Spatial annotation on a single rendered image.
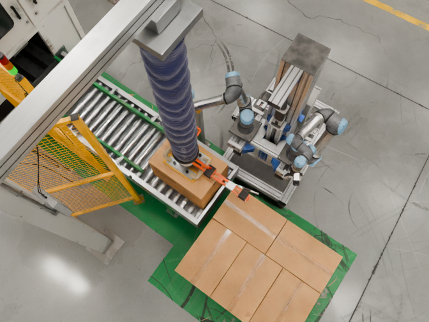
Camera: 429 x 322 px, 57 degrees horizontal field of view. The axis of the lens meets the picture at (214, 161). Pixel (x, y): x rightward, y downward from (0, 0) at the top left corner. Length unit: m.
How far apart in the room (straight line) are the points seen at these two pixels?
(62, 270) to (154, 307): 1.05
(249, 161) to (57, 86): 3.07
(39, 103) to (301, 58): 1.79
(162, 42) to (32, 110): 0.61
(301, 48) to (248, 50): 2.47
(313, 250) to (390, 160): 1.63
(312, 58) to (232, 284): 2.09
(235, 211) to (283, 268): 0.68
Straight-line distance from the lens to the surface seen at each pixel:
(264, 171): 4.34
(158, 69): 2.04
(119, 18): 1.67
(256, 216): 3.86
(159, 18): 1.76
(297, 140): 2.86
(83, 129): 2.72
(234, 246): 3.80
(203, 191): 3.49
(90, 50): 1.62
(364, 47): 5.60
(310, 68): 2.77
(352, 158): 4.84
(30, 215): 2.78
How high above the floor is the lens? 4.31
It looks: 71 degrees down
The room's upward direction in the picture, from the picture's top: 2 degrees counter-clockwise
